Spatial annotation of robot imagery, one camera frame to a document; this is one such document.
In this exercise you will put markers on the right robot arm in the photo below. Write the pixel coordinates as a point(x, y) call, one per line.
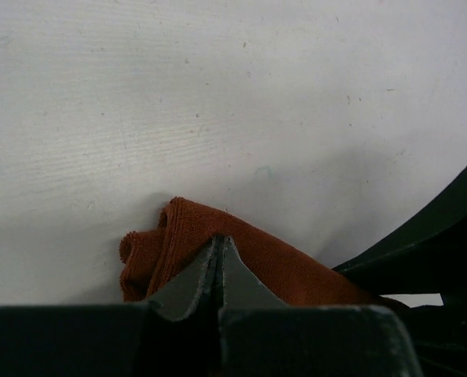
point(426, 255)

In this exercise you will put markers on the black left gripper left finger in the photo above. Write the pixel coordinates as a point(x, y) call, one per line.
point(181, 329)

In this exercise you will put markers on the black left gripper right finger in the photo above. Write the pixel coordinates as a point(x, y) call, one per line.
point(247, 316)

